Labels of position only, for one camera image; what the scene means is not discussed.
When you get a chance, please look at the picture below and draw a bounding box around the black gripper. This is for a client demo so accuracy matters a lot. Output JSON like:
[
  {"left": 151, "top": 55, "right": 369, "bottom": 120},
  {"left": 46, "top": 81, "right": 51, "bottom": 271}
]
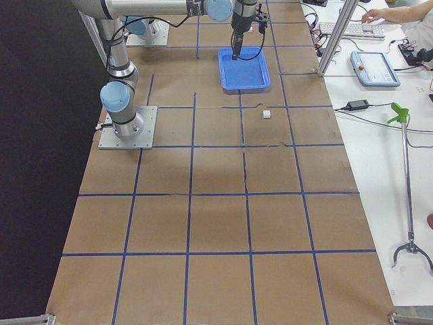
[{"left": 231, "top": 0, "right": 269, "bottom": 60}]

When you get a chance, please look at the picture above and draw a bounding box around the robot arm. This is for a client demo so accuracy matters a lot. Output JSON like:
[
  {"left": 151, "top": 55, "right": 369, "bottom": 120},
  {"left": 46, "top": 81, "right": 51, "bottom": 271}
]
[
  {"left": 95, "top": 18, "right": 157, "bottom": 142},
  {"left": 72, "top": 0, "right": 269, "bottom": 60}
]

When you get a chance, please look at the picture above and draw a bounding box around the blue plastic tray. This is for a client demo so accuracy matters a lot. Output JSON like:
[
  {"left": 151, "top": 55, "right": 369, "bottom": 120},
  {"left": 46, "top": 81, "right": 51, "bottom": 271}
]
[{"left": 218, "top": 47, "right": 271, "bottom": 92}]

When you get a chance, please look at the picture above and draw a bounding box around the person's hand at keyboard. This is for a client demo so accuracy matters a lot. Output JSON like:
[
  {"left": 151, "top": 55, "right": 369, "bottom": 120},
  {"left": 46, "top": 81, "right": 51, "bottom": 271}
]
[{"left": 361, "top": 9, "right": 388, "bottom": 24}]

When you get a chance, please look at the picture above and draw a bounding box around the white keyboard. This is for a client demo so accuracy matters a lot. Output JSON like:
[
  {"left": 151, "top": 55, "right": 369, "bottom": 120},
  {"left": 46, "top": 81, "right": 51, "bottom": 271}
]
[{"left": 319, "top": 22, "right": 385, "bottom": 41}]

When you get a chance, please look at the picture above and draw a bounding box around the teach pendant tablet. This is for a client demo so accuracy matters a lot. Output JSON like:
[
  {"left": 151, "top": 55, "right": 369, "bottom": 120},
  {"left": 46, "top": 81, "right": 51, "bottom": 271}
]
[{"left": 350, "top": 51, "right": 401, "bottom": 87}]

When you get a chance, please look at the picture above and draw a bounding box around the black power adapter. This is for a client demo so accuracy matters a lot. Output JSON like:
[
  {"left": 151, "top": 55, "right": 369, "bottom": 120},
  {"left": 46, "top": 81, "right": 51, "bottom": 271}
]
[{"left": 346, "top": 100, "right": 370, "bottom": 111}]

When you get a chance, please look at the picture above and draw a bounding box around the brown paper table cover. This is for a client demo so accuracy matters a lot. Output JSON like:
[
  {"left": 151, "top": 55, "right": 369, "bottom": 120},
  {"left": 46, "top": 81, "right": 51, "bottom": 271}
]
[{"left": 47, "top": 1, "right": 392, "bottom": 324}]

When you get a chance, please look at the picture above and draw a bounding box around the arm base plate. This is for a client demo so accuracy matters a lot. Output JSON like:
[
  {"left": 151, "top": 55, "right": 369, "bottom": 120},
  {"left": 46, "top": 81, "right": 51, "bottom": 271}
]
[
  {"left": 126, "top": 20, "right": 170, "bottom": 47},
  {"left": 98, "top": 106, "right": 158, "bottom": 150}
]

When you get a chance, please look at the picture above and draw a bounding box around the aluminium frame post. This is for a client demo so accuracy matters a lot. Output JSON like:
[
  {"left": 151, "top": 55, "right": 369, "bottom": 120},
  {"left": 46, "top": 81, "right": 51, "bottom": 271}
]
[{"left": 317, "top": 0, "right": 359, "bottom": 77}]

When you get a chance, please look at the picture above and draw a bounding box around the green handled reacher grabber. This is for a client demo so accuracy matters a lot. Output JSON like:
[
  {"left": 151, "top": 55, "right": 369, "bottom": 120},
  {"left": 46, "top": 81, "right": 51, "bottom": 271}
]
[{"left": 387, "top": 102, "right": 432, "bottom": 274}]

